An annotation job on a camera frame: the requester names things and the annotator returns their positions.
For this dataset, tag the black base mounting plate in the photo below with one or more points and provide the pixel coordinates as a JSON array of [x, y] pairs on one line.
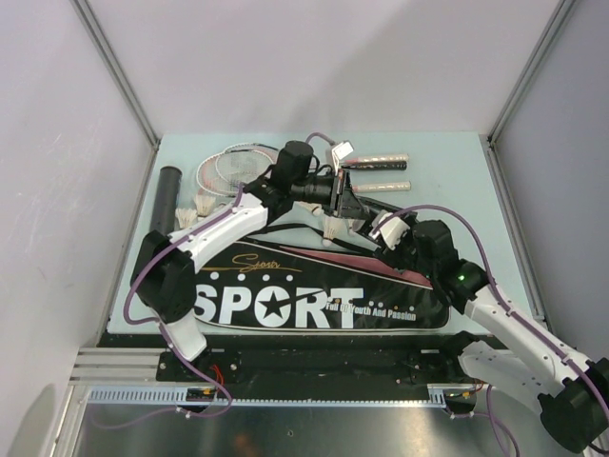
[[411, 366]]

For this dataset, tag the aluminium frame rail right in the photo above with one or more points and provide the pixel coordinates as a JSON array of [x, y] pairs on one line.
[[549, 37]]

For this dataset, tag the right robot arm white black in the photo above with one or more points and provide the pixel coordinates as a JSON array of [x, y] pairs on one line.
[[565, 387]]

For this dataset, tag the red white badminton racket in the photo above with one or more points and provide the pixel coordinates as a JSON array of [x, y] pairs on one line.
[[223, 169]]

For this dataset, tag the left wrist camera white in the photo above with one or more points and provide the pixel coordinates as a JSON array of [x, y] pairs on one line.
[[337, 152]]

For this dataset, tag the white feather shuttlecock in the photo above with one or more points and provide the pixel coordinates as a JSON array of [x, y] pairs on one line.
[[186, 217], [314, 209], [332, 227], [204, 204]]

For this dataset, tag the black SPORT racket bag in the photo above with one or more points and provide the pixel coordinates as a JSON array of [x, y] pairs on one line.
[[256, 284]]

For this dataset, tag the black shuttlecock tube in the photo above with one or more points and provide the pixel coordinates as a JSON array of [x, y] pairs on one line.
[[166, 200]]

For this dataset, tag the white slotted cable duct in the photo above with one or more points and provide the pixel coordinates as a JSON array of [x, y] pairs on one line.
[[392, 396]]

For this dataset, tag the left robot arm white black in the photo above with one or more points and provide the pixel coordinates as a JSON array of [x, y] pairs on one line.
[[266, 187]]

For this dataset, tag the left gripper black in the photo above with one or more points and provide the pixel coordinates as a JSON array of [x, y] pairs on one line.
[[343, 201]]

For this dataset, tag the aluminium frame rail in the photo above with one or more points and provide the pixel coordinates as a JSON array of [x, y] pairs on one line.
[[549, 37], [116, 71]]

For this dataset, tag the aluminium frame rail left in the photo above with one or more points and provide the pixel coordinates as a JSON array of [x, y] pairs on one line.
[[116, 71]]

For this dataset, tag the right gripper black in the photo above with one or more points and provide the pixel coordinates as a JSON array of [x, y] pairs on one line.
[[392, 258]]

